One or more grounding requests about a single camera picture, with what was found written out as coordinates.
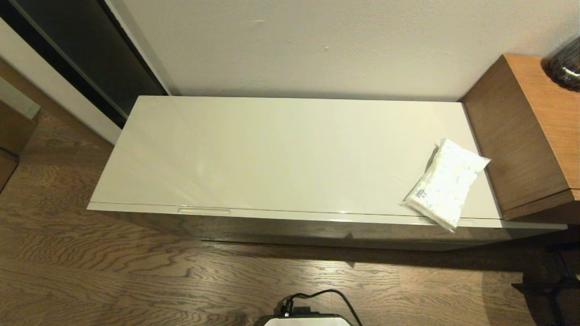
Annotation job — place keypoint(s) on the white cabinet drawer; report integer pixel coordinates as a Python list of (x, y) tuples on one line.
[(317, 228)]

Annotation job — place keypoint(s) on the blue patterned tissue pack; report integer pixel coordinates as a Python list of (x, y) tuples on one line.
[(446, 185)]

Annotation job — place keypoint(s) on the white black robot base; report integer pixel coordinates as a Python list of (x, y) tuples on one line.
[(308, 320)]

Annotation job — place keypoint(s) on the white glossy cabinet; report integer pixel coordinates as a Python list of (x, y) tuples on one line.
[(294, 154)]

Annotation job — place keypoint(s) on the dark sliding door panel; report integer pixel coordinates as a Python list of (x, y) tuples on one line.
[(90, 50)]

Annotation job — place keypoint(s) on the brown wooden side cabinet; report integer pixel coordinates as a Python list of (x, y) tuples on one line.
[(521, 136)]

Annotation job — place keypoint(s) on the tan wooden furniture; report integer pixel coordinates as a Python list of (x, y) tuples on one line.
[(11, 131)]

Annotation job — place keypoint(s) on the black stand legs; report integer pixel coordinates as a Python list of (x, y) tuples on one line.
[(550, 290)]

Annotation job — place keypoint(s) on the dark glass vase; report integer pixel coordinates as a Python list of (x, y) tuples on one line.
[(568, 68)]

